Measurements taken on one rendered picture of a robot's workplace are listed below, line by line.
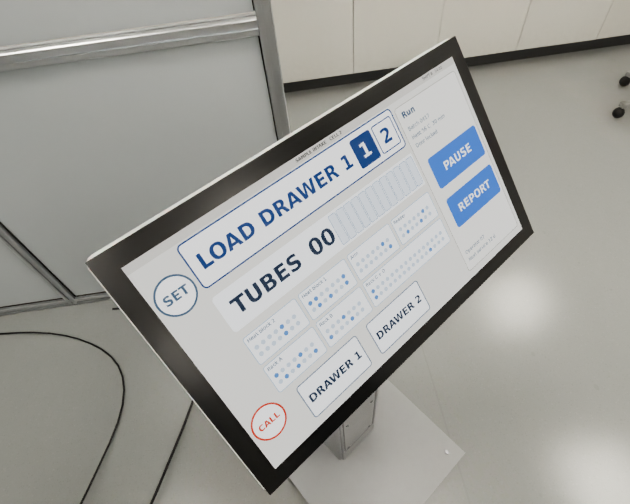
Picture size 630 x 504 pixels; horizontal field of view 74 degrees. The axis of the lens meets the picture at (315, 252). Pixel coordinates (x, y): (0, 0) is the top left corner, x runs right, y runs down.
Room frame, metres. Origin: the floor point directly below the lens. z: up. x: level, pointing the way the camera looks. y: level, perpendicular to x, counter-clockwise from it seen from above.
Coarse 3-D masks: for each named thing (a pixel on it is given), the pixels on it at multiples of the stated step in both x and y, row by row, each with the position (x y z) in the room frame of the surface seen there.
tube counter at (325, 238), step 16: (400, 160) 0.39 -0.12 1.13; (384, 176) 0.37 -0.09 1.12; (400, 176) 0.38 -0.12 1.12; (416, 176) 0.38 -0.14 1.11; (368, 192) 0.35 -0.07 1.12; (384, 192) 0.36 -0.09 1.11; (400, 192) 0.36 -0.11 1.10; (336, 208) 0.33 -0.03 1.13; (352, 208) 0.33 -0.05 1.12; (368, 208) 0.34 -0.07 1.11; (384, 208) 0.34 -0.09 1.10; (320, 224) 0.31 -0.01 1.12; (336, 224) 0.31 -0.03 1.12; (352, 224) 0.32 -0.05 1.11; (368, 224) 0.32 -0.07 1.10; (304, 240) 0.29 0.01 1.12; (320, 240) 0.29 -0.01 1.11; (336, 240) 0.30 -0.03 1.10; (352, 240) 0.30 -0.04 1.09; (320, 256) 0.28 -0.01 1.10
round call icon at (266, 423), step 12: (276, 396) 0.16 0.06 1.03; (264, 408) 0.14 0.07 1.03; (276, 408) 0.15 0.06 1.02; (252, 420) 0.13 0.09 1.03; (264, 420) 0.13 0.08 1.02; (276, 420) 0.14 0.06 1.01; (288, 420) 0.14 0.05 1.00; (252, 432) 0.12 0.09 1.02; (264, 432) 0.12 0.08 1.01; (276, 432) 0.13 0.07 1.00; (264, 444) 0.11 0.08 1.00
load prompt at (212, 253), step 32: (384, 128) 0.41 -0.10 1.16; (320, 160) 0.36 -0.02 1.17; (352, 160) 0.37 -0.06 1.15; (384, 160) 0.38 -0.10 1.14; (288, 192) 0.32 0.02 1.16; (320, 192) 0.33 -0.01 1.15; (224, 224) 0.28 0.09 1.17; (256, 224) 0.29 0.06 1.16; (288, 224) 0.30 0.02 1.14; (192, 256) 0.25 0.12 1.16; (224, 256) 0.26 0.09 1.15
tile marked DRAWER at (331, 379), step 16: (352, 336) 0.22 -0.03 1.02; (336, 352) 0.20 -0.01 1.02; (352, 352) 0.20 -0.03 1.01; (320, 368) 0.18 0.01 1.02; (336, 368) 0.19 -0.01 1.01; (352, 368) 0.19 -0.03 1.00; (368, 368) 0.19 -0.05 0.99; (304, 384) 0.17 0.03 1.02; (320, 384) 0.17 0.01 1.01; (336, 384) 0.17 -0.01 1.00; (304, 400) 0.15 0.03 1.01; (320, 400) 0.16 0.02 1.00
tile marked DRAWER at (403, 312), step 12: (408, 288) 0.27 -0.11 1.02; (420, 288) 0.28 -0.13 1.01; (396, 300) 0.26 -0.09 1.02; (408, 300) 0.26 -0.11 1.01; (420, 300) 0.26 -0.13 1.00; (384, 312) 0.24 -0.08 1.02; (396, 312) 0.25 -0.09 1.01; (408, 312) 0.25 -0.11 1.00; (420, 312) 0.25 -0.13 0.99; (372, 324) 0.23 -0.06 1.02; (384, 324) 0.23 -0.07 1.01; (396, 324) 0.24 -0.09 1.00; (408, 324) 0.24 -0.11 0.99; (372, 336) 0.22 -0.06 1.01; (384, 336) 0.22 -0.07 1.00; (396, 336) 0.22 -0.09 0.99; (384, 348) 0.21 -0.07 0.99
